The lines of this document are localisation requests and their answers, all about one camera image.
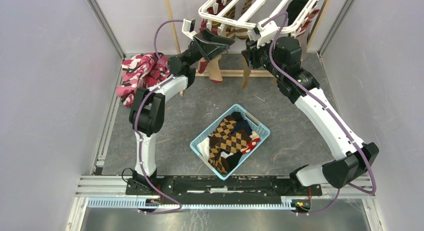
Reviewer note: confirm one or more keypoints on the brown yellow checked sock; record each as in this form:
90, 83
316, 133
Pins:
225, 146

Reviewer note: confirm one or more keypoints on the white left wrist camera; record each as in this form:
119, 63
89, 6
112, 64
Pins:
188, 28

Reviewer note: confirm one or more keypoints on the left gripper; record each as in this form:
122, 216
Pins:
211, 46

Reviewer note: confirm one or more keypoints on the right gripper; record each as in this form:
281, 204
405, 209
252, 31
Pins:
252, 53

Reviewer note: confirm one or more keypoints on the red purple striped sock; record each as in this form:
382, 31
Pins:
203, 63

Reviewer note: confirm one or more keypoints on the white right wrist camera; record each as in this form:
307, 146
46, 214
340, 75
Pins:
263, 33

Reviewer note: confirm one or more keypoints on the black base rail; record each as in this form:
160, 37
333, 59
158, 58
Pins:
211, 190

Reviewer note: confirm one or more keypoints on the white clip hanger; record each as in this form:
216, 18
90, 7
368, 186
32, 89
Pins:
243, 20

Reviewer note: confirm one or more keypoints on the navy blue sock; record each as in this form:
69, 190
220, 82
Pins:
242, 125

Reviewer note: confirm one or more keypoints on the light blue cable tray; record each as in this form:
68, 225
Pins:
147, 203

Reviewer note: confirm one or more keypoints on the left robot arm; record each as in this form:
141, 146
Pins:
147, 113

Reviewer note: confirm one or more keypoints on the pink camouflage cloth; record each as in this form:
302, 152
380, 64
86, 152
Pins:
143, 70

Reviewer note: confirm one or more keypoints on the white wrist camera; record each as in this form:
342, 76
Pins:
188, 28
263, 33

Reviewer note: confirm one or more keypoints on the red santa sock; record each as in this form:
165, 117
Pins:
255, 139

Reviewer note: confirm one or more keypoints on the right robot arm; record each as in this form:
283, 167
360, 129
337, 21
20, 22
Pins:
353, 157

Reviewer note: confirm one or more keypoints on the black sock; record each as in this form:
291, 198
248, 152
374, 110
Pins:
294, 9

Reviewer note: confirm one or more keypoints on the white cloth in basket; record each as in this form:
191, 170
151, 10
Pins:
204, 149

